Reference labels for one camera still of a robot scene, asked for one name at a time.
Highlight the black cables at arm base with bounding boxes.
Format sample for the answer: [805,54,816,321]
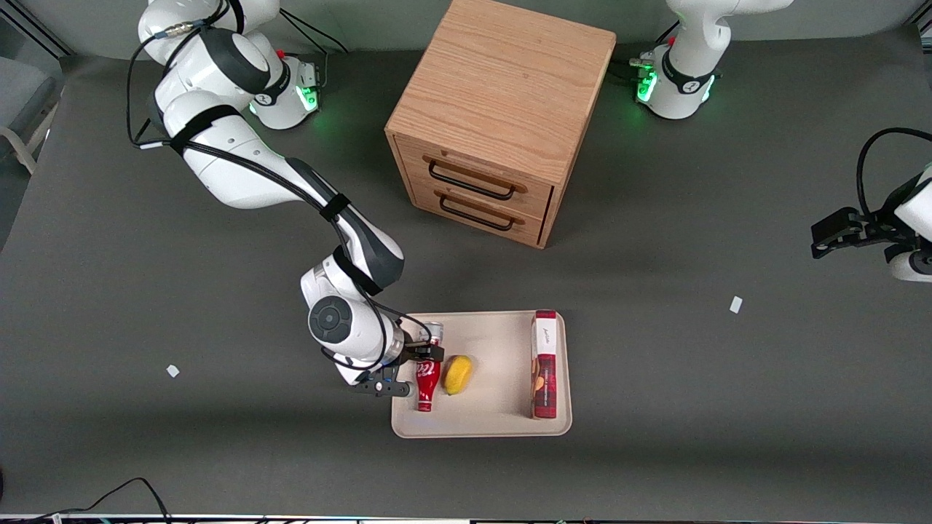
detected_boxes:
[610,22,682,82]
[277,9,350,95]

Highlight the black cable at table edge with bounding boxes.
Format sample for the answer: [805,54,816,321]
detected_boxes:
[0,477,173,524]

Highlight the black cables at right arm base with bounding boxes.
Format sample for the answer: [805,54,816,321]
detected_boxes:
[277,9,350,95]

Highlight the yellow lemon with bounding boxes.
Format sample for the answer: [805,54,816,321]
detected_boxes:
[443,355,474,396]

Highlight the short black drawer handle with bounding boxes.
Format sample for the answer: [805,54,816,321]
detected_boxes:
[438,194,516,233]

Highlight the black cables at left arm base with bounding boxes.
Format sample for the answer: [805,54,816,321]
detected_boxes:
[610,22,682,82]

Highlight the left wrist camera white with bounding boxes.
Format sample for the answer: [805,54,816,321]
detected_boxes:
[885,245,932,283]

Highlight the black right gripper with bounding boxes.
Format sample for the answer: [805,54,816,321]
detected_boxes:
[398,341,446,365]

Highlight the wooden drawer with long handle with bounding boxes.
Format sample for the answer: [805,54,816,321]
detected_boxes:
[395,135,556,219]

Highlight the red coke bottle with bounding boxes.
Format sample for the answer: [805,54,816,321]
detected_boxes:
[415,322,445,413]

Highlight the wooden two-drawer cabinet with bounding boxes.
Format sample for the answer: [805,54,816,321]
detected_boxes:
[385,0,617,250]

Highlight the grey chair with white frame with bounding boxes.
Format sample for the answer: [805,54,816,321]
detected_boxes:
[0,55,60,175]

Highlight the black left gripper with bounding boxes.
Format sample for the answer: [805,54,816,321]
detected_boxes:
[811,191,912,260]

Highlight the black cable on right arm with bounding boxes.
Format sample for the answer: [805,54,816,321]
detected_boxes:
[127,0,432,373]

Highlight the beige plastic tray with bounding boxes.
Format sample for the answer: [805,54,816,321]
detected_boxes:
[391,311,573,439]

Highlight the red and white snack box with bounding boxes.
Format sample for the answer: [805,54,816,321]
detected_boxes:
[531,311,559,420]

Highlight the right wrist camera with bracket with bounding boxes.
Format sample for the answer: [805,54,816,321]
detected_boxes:
[348,362,416,398]

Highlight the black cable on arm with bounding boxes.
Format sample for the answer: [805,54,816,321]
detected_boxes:
[856,127,932,219]
[127,0,432,373]

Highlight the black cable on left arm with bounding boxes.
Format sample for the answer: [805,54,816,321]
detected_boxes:
[856,127,932,219]

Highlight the long black drawer handle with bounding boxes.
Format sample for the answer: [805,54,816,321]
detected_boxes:
[427,159,519,202]

